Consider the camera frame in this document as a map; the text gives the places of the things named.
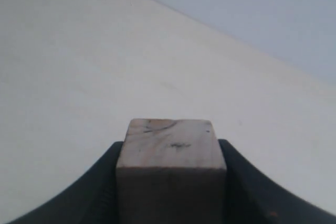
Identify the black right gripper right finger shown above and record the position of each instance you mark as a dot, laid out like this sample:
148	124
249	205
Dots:
252	197

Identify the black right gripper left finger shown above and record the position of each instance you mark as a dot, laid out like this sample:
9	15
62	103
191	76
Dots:
90	199

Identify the small wooden cube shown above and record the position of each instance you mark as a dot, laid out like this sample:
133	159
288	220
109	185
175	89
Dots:
170	171

